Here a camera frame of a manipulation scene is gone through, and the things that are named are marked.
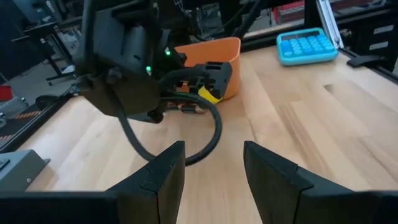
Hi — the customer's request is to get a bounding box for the silver aluminium post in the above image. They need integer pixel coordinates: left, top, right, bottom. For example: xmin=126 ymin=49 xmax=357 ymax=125
xmin=315 ymin=0 xmax=345 ymax=49

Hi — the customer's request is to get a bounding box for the grey metal power strip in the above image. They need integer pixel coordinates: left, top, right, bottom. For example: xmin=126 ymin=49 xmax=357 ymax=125
xmin=0 ymin=149 xmax=51 ymax=192

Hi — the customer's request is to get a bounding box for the black cable with yellow tag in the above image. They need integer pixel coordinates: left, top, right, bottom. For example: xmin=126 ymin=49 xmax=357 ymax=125
xmin=116 ymin=83 xmax=223 ymax=167

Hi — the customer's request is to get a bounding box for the orange plastic bin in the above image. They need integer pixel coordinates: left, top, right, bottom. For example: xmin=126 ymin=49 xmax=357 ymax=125
xmin=174 ymin=36 xmax=242 ymax=101

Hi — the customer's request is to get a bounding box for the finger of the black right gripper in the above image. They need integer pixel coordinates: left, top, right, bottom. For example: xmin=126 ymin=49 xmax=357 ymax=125
xmin=126 ymin=105 xmax=166 ymax=124
xmin=194 ymin=61 xmax=233 ymax=105

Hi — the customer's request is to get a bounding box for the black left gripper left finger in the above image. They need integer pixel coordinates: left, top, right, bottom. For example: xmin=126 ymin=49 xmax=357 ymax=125
xmin=0 ymin=139 xmax=187 ymax=224

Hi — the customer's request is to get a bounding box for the black copper AA battery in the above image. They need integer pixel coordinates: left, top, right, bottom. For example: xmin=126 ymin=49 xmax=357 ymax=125
xmin=179 ymin=104 xmax=208 ymax=114

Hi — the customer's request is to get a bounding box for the blue calculator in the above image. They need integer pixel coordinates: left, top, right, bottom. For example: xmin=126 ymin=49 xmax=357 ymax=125
xmin=275 ymin=27 xmax=340 ymax=67

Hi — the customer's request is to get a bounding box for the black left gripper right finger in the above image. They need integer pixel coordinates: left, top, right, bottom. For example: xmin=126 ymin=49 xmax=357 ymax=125
xmin=243 ymin=140 xmax=398 ymax=224

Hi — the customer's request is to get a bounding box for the black rolling stand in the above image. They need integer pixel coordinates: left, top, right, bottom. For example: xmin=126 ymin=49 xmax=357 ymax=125
xmin=9 ymin=18 xmax=77 ymax=86

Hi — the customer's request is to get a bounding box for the black drawer cabinet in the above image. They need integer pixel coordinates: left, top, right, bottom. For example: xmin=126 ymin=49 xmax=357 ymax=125
xmin=337 ymin=0 xmax=398 ymax=74

